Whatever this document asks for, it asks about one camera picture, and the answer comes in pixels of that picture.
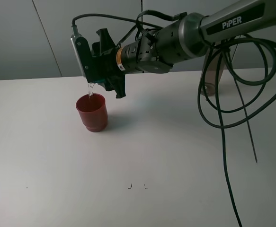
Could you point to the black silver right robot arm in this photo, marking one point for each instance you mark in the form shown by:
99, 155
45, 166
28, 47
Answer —
187, 37

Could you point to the red plastic cup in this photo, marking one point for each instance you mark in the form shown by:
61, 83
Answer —
93, 112

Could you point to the teal transparent plastic cup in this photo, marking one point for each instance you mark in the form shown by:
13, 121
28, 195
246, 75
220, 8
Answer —
94, 72

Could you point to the smoky transparent plastic bottle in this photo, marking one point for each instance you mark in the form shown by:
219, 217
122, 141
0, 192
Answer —
210, 73

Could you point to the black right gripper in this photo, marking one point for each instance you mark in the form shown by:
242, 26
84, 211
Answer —
104, 55

